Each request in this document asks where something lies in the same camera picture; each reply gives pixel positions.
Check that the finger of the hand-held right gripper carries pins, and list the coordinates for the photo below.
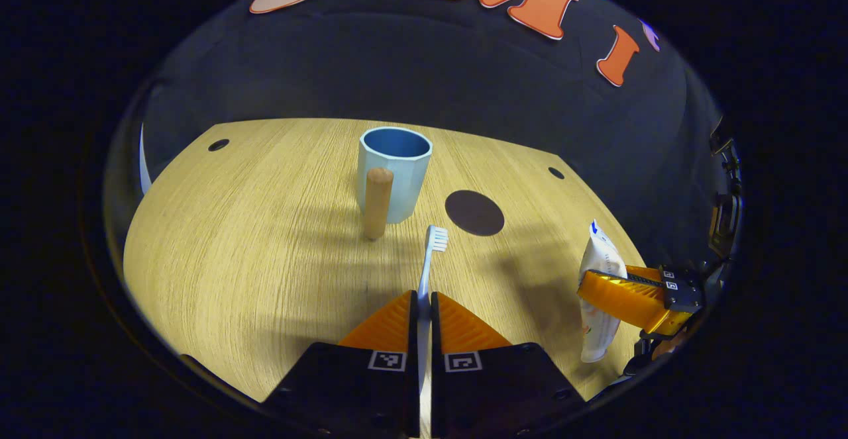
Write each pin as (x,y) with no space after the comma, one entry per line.
(623,300)
(652,271)

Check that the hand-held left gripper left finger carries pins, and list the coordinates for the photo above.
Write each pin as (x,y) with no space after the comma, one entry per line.
(412,366)

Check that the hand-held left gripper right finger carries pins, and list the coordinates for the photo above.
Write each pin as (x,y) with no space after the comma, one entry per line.
(438,373)

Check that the white toothpaste tube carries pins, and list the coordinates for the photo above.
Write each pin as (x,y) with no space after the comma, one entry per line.
(599,253)

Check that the blue and white toothbrush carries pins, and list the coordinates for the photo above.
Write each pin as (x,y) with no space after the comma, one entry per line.
(425,273)

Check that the dark brown round coaster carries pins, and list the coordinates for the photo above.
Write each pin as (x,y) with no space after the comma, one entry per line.
(474,212)

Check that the wooden desktop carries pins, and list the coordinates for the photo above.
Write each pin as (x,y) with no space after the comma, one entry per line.
(252,253)

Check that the black backdrop cloth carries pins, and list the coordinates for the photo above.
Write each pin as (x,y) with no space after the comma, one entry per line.
(411,75)

